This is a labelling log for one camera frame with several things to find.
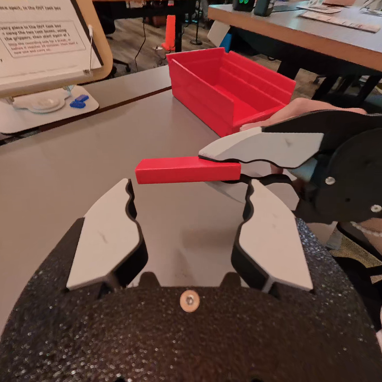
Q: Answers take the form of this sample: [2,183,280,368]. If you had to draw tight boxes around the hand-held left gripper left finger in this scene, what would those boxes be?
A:
[66,178,149,292]

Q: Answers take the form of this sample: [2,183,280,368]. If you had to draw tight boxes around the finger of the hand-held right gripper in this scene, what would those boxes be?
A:
[198,127,325,170]
[205,174,295,204]

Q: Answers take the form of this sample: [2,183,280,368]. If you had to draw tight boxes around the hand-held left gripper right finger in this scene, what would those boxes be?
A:
[231,179,314,293]

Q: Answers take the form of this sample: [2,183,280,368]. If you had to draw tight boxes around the red rectangular block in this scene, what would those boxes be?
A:
[135,156,242,184]

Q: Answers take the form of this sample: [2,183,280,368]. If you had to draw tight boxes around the red plastic bin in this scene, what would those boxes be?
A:
[166,47,296,137]

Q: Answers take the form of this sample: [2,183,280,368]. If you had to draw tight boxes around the person's right hand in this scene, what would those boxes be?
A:
[240,98,367,132]

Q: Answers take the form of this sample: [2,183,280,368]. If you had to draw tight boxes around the white box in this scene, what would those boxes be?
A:
[207,21,233,55]

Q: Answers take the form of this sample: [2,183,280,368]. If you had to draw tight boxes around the white base board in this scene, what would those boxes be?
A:
[0,85,99,134]

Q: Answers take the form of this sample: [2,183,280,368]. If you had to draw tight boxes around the dark blue device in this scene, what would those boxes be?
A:
[254,0,275,16]

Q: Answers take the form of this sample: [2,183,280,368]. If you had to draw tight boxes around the paper strips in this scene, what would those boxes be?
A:
[298,10,381,33]

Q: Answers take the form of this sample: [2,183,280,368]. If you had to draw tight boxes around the orange traffic cone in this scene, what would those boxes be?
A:
[161,14,176,51]

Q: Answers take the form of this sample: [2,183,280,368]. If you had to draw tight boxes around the printed instruction sheet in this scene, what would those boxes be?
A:
[0,0,102,87]

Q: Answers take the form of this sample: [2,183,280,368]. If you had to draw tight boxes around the white pearl bracelet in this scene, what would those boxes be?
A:
[351,221,382,239]

